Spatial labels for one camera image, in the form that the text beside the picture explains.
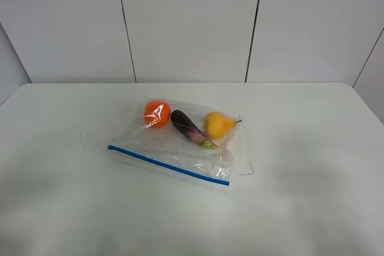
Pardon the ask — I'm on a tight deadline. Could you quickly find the orange fruit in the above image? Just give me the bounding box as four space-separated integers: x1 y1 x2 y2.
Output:
143 100 171 128

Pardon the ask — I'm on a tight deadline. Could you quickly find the clear zip bag blue seal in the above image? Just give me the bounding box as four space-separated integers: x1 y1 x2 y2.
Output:
107 97 243 186

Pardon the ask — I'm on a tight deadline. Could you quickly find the purple eggplant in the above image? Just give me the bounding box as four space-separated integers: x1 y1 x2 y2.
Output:
170 110 218 150

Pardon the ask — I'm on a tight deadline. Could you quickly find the yellow pear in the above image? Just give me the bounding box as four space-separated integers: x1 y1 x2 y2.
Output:
205 112 242 140

